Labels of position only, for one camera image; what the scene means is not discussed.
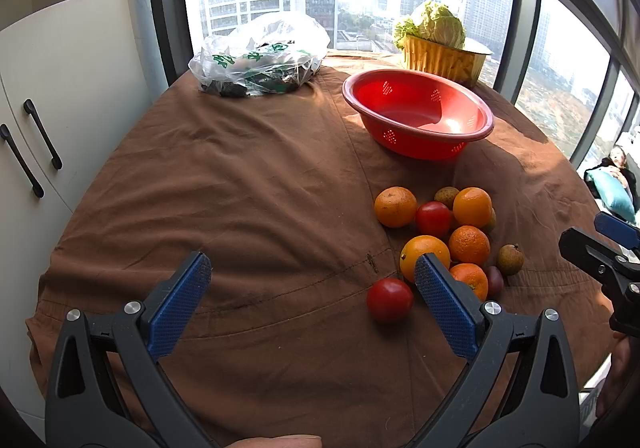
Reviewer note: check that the brown kiwi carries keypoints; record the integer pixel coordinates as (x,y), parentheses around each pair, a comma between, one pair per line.
(446,196)

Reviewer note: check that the black cabinet handle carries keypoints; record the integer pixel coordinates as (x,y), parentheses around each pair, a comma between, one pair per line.
(31,110)
(7,137)

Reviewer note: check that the orange mandarin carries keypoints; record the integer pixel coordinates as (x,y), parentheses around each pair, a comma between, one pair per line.
(468,244)
(395,207)
(472,206)

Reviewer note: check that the red tomato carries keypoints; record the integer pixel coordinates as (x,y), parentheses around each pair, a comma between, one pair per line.
(433,218)
(389,301)

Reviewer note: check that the left hand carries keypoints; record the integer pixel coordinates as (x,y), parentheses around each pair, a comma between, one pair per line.
(286,441)

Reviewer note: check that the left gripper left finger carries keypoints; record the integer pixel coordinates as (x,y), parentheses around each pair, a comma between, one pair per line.
(84,405)

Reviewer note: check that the clear plastic bag with greens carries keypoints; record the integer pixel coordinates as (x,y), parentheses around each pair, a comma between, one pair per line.
(273,54)

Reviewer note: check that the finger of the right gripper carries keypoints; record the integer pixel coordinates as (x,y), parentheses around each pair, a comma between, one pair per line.
(617,230)
(618,277)

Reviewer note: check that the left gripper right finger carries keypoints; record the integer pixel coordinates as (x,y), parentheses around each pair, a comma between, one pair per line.
(518,387)

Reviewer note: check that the purple red grape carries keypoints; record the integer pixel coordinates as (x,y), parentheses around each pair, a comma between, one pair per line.
(495,282)

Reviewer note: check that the white cabinet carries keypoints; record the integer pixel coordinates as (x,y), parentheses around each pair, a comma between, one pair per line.
(72,86)

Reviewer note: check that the red plastic colander bowl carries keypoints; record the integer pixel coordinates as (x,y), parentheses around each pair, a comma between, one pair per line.
(416,114)

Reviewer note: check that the green napa cabbage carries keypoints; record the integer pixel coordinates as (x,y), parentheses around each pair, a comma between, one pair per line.
(433,22)

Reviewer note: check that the brown tablecloth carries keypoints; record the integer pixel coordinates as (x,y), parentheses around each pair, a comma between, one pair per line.
(278,192)

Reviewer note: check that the yellow metal basin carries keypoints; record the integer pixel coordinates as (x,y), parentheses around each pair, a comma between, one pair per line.
(461,65)

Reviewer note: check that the large smooth orange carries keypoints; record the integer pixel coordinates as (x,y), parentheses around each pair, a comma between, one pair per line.
(418,246)

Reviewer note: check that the right hand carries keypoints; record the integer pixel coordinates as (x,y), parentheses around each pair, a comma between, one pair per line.
(615,381)

